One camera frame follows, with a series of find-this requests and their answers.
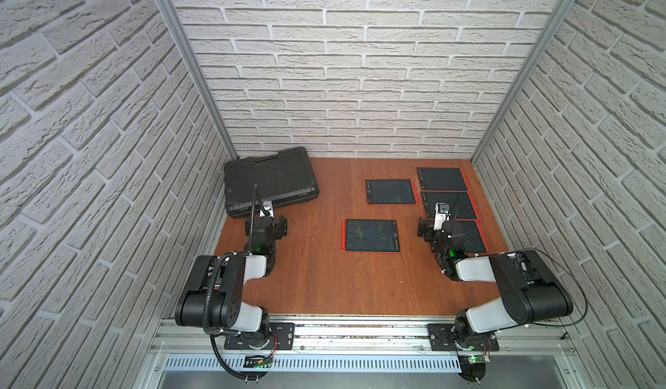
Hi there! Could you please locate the writing tablet red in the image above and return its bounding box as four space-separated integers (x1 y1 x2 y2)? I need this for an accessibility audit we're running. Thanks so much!
342 219 400 253
366 179 419 205

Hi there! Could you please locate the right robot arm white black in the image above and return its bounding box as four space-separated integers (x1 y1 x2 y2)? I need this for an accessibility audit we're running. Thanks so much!
417 218 573 352

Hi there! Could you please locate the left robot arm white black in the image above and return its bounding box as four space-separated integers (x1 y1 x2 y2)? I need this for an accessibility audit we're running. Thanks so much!
174 217 288 349

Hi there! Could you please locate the black plastic tool case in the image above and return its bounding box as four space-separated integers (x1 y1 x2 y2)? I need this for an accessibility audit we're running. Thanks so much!
224 147 319 218

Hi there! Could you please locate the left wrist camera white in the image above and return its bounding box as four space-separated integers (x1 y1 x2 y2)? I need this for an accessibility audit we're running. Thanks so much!
259 201 274 217

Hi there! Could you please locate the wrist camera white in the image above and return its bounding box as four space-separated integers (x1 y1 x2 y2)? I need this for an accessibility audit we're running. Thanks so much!
433 203 450 231
259 201 274 217

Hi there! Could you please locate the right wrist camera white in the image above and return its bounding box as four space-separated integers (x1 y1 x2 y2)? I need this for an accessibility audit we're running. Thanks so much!
433 203 450 231

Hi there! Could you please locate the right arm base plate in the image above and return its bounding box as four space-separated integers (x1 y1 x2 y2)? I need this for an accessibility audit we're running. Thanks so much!
427 323 500 353

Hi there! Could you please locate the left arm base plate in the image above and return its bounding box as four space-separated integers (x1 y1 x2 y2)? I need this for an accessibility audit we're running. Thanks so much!
224 322 296 351

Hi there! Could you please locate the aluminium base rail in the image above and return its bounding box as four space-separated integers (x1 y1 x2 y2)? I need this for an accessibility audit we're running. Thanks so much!
134 314 591 388

